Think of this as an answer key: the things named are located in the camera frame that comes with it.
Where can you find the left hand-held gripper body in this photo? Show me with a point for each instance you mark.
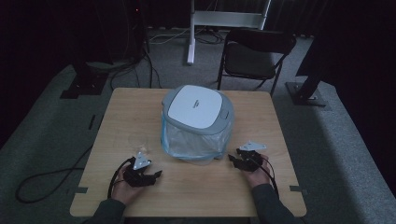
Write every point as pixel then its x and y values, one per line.
pixel 137 178

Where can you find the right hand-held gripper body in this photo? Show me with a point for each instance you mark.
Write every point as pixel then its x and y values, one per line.
pixel 250 160

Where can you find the grey white-lidded trash bin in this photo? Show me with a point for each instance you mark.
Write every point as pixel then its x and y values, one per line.
pixel 196 107

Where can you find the person's left hand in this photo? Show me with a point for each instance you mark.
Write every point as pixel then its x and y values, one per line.
pixel 123 189

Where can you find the person's right hand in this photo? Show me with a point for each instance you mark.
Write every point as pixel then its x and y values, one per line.
pixel 260 177

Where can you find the clear plastic bin bag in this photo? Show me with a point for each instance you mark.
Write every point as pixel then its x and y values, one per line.
pixel 190 144

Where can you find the grey tape strip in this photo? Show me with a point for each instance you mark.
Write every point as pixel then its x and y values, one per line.
pixel 81 190
pixel 297 188

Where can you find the black folding chair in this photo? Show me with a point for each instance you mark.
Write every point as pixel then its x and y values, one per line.
pixel 249 59

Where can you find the black stand base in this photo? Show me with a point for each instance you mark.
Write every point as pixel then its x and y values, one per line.
pixel 84 84

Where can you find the white metal stand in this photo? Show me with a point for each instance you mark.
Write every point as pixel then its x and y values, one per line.
pixel 224 19

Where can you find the black stand with base plate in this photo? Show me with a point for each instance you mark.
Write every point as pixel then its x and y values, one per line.
pixel 306 93

